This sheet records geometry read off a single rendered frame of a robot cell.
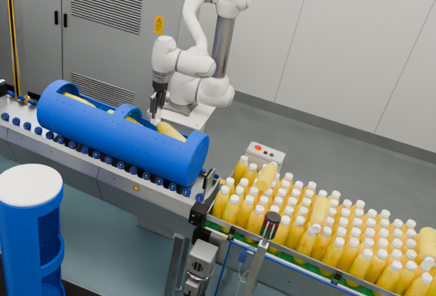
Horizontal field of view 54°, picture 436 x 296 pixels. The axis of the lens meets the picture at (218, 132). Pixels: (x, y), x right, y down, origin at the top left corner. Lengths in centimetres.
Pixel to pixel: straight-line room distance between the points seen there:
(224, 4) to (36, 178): 125
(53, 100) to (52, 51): 195
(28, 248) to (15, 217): 20
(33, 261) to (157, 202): 63
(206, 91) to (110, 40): 154
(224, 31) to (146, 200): 99
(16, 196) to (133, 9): 210
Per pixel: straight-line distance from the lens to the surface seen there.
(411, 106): 489
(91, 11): 389
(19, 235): 210
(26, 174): 212
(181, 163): 203
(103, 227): 328
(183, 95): 261
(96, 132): 221
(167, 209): 223
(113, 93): 407
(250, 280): 196
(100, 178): 237
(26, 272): 229
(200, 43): 202
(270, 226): 170
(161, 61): 194
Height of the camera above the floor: 238
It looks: 33 degrees down
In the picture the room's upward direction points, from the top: 12 degrees clockwise
